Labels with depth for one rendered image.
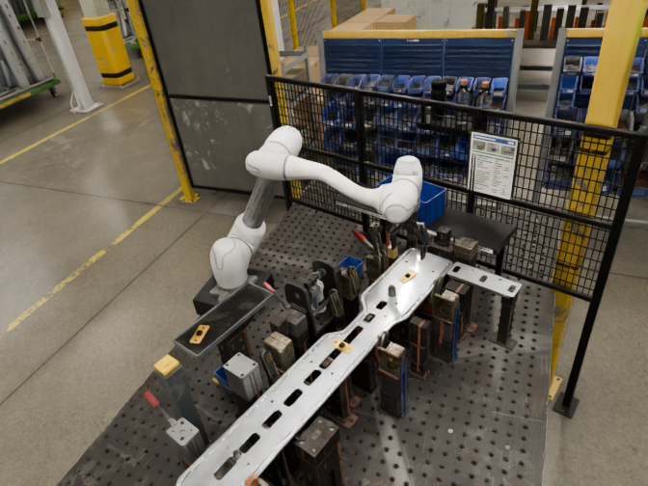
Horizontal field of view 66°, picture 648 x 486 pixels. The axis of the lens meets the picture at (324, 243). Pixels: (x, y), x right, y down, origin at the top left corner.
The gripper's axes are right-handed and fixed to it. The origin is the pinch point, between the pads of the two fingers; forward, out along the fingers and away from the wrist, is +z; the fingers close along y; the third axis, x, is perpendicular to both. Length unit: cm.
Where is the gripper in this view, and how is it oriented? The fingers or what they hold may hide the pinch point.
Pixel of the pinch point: (408, 251)
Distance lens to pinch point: 205.9
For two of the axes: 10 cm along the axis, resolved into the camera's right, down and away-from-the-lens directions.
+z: 1.0, 8.1, 5.7
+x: 6.2, -5.0, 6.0
